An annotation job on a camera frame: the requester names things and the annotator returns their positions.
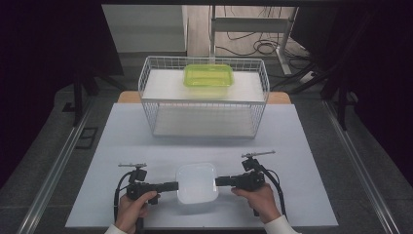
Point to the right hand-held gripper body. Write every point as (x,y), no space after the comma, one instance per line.
(250,180)

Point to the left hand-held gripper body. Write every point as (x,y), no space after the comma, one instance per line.
(139,188)

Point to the clear plastic container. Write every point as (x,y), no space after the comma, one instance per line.
(196,183)

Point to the green plastic container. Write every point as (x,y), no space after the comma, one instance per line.
(208,75)

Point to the person's left hand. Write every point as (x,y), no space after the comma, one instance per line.
(131,211)

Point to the person's right hand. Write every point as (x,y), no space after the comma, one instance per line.
(261,203)

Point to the wooden table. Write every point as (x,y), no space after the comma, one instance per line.
(128,97)

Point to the black stand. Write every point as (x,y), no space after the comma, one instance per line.
(78,94)
(341,97)

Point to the white power strip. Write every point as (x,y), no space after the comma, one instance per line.
(307,78)

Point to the white cabinet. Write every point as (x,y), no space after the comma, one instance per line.
(146,29)

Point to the black floor bracket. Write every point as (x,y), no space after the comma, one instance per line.
(87,138)

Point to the metal floor rail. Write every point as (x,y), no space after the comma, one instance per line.
(55,169)
(360,169)

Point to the white desk frame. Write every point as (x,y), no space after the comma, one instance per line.
(250,25)

